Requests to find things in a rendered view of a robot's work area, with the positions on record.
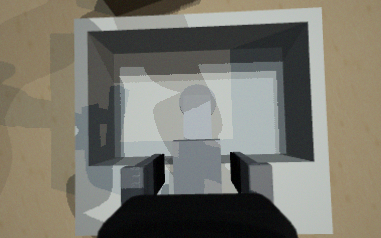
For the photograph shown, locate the grey square sink basin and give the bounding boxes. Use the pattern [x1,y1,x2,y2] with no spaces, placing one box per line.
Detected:
[74,7,333,236]

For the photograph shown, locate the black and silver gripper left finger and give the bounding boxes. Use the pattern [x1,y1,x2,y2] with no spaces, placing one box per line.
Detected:
[120,154,165,205]

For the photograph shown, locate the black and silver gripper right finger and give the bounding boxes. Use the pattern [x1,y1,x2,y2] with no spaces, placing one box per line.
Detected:
[230,152,274,204]

